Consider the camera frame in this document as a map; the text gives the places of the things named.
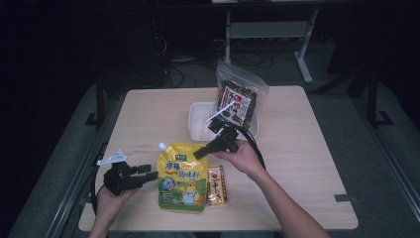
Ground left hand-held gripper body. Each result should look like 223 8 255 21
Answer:
96 149 140 196

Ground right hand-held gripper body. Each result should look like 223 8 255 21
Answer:
192 101 241 161

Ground white plastic container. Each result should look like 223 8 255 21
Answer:
187 101 260 143

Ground clear bag of dark seaweed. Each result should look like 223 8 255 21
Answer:
214 59 270 130

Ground yellow spout pouch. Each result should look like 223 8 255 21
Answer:
156 142 209 213

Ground person's right hand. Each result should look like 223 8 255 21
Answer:
212 139 267 181

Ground person's left hand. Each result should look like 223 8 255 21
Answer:
94 186 140 226

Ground small red yellow snack packet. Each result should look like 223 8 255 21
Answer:
206 165 229 207

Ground black metal stand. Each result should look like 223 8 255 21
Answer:
366 67 394 129
83 72 107 129

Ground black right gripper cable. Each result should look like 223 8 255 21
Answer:
236 126 267 171

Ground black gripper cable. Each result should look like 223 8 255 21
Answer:
90 164 107 216
236 126 267 171

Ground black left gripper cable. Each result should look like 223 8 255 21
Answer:
90 164 107 216

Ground black floor cables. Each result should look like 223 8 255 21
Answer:
155 35 275 89

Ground white metal desk frame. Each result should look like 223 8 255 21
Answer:
223 9 320 85

